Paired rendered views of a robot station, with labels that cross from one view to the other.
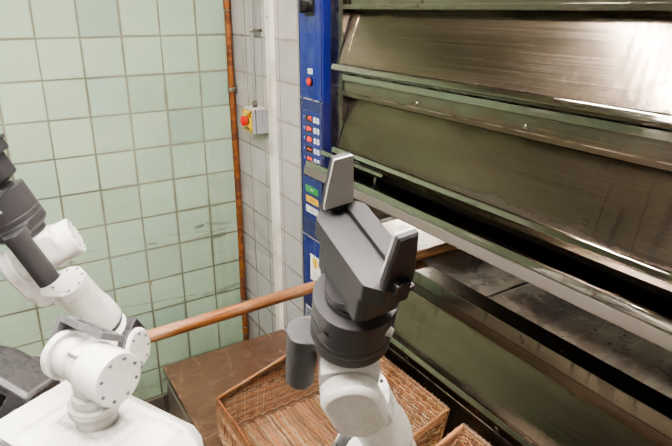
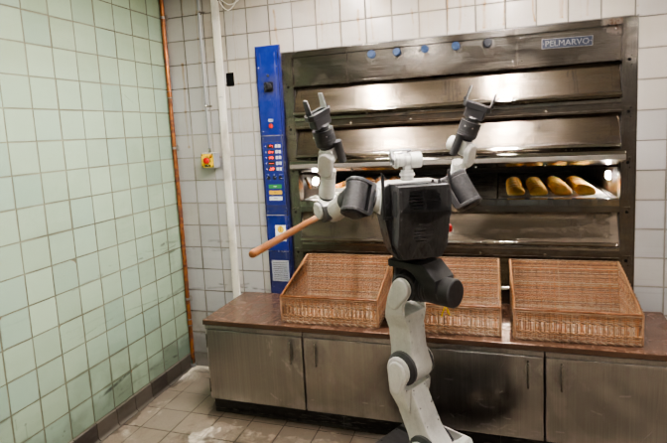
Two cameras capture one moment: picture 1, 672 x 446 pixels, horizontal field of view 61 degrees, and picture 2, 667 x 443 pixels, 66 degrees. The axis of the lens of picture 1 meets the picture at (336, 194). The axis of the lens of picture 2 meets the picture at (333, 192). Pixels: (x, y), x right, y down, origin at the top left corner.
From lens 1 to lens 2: 203 cm
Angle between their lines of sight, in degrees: 40
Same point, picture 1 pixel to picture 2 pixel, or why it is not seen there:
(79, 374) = (415, 156)
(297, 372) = (459, 147)
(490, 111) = (393, 116)
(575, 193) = (435, 137)
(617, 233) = not seen: hidden behind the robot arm
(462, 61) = (376, 99)
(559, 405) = not seen: hidden behind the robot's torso
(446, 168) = (373, 145)
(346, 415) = (470, 156)
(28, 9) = (78, 90)
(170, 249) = (149, 262)
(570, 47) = (424, 88)
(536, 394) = not seen: hidden behind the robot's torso
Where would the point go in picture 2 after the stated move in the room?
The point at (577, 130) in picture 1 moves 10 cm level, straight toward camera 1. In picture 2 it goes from (432, 115) to (441, 114)
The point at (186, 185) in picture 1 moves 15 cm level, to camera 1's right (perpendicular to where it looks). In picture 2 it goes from (155, 215) to (178, 211)
